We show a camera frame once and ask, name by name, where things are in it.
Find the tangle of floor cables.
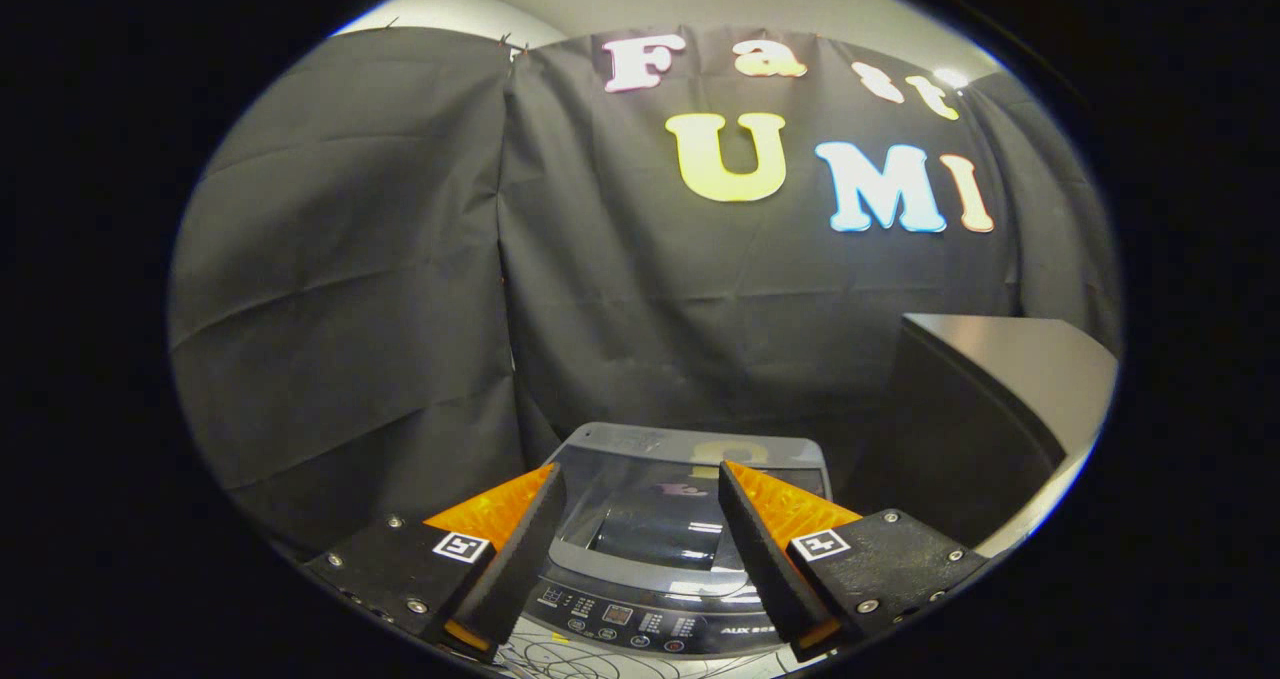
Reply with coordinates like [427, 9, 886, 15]
[494, 627, 803, 679]

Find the grey washing machine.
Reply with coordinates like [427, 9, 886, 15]
[519, 420, 837, 659]

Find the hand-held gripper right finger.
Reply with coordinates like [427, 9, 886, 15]
[717, 458, 997, 658]

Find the black backdrop cloth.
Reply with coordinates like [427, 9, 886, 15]
[167, 24, 1123, 562]

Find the beige cabinet with dark top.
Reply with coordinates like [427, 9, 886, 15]
[838, 311, 1121, 560]

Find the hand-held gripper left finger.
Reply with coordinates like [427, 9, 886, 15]
[303, 462, 567, 661]

